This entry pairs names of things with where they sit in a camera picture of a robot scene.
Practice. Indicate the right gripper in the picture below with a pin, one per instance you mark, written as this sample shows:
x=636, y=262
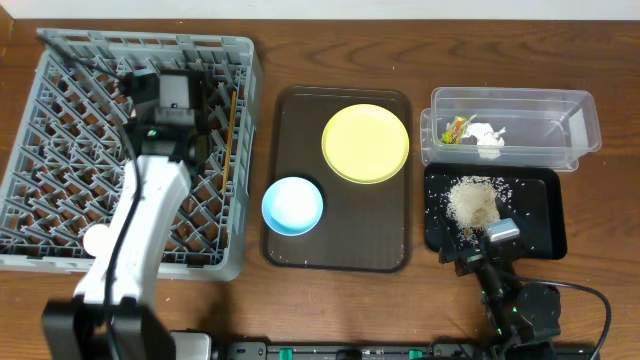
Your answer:
x=473, y=257

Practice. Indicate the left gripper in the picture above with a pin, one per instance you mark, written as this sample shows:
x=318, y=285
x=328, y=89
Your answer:
x=198, y=93

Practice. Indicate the pile of rice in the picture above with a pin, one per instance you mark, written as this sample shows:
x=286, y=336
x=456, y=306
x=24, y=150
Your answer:
x=463, y=207

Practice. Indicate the white tissue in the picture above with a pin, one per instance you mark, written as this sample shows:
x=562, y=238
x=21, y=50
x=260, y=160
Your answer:
x=488, y=141

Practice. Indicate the green snack wrapper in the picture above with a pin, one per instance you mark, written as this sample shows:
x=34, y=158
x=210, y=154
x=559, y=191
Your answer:
x=455, y=131

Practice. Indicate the pale pink bowl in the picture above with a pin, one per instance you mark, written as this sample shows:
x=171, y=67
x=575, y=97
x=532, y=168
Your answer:
x=97, y=240

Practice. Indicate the light blue bowl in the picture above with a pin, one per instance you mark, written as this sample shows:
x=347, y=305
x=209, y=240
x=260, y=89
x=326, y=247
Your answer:
x=292, y=206

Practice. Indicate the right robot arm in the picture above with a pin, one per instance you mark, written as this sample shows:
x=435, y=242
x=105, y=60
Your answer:
x=524, y=313

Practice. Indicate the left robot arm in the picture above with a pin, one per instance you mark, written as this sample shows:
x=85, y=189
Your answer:
x=111, y=313

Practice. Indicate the black waste tray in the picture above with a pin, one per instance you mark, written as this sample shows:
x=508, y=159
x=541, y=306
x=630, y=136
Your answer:
x=538, y=210

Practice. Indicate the clear plastic waste bin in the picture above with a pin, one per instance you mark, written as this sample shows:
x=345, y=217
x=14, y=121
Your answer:
x=547, y=128

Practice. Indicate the dark brown serving tray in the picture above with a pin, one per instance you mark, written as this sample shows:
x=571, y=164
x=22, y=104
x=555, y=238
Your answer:
x=363, y=228

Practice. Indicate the grey plastic dish rack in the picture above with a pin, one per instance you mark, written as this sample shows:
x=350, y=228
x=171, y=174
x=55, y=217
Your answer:
x=65, y=172

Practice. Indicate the yellow round plate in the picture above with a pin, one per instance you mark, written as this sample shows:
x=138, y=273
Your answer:
x=365, y=143

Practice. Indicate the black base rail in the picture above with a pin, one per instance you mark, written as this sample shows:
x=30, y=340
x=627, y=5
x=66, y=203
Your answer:
x=380, y=352

